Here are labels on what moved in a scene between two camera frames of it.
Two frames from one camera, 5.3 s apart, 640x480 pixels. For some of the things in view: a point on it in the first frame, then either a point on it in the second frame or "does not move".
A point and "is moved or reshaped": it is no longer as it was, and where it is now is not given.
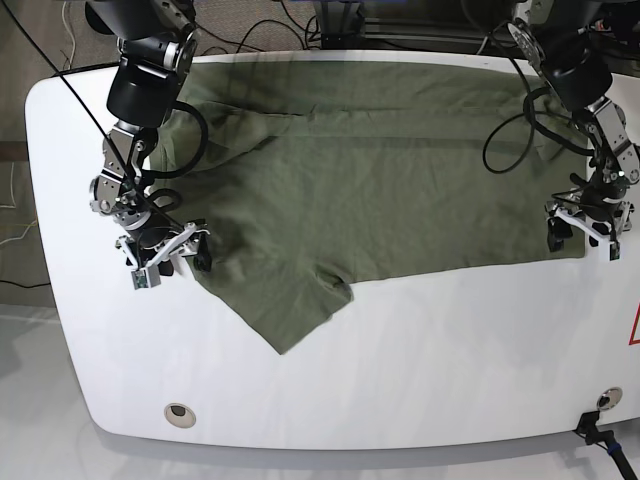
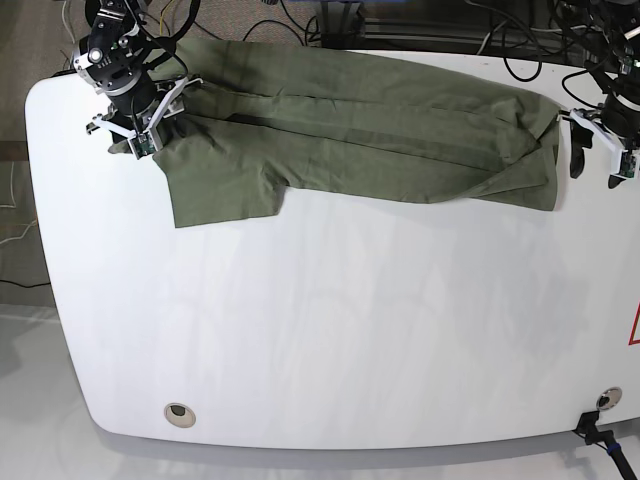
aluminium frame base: x=343 y=26 does not move
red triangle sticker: x=632 y=340 does not move
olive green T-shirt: x=306 y=176 is moved or reshaped
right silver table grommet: x=609 y=398 does not move
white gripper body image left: x=183 y=243 → x=170 y=106
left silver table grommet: x=178 y=414 does not move
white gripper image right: x=600 y=230 → x=582 y=138
